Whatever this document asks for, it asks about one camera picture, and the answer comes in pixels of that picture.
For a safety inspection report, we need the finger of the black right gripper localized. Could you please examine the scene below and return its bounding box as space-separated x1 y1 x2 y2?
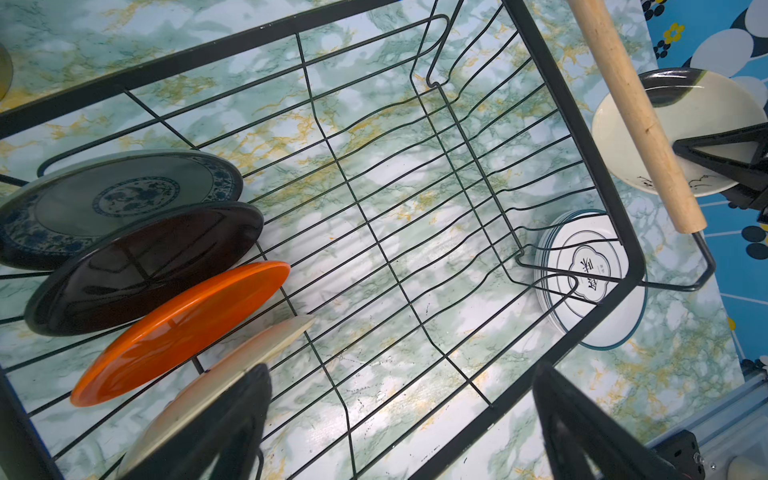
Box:
673 122 767 192

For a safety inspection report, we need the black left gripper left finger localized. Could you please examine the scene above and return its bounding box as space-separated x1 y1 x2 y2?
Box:
124 364 272 479

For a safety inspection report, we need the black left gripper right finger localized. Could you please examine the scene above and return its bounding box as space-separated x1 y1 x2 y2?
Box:
532 363 678 479

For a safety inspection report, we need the cream plate with stamp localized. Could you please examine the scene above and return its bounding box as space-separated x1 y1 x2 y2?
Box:
117 315 314 479

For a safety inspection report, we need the orange plate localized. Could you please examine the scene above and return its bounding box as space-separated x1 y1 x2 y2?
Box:
70 261 291 407

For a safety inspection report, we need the white plate green rim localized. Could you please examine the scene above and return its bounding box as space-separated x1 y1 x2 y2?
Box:
534 209 647 351

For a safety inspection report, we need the black plate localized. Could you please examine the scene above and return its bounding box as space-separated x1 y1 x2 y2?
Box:
23 201 264 337

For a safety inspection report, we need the black wire dish rack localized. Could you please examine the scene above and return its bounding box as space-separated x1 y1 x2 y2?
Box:
1 1 722 479

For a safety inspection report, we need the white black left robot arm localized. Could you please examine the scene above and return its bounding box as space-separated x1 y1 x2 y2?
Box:
117 359 767 479

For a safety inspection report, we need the blue patterned grey plate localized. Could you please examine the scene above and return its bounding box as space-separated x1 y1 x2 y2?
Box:
1 149 244 270

